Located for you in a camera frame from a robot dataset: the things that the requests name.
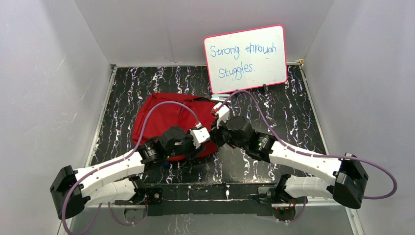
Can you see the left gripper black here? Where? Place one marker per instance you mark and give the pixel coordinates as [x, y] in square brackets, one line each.
[189, 142]

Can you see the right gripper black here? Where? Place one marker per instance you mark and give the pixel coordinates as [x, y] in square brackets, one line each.
[215, 134]

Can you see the red student backpack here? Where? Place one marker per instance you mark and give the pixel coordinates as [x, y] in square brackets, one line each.
[161, 111]

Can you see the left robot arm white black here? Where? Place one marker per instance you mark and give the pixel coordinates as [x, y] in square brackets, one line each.
[74, 189]

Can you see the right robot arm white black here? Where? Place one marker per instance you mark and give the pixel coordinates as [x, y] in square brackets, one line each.
[343, 179]

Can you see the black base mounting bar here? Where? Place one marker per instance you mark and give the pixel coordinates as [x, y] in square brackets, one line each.
[256, 199]

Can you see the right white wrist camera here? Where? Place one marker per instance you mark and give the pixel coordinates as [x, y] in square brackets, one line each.
[221, 111]

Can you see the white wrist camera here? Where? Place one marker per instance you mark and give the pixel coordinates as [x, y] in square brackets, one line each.
[221, 111]
[200, 135]

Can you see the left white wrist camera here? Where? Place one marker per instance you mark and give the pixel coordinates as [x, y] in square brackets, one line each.
[200, 135]

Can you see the whiteboard with pink frame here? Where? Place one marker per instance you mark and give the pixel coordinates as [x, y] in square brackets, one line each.
[246, 59]

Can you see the aluminium frame rail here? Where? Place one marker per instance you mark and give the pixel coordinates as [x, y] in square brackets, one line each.
[315, 201]

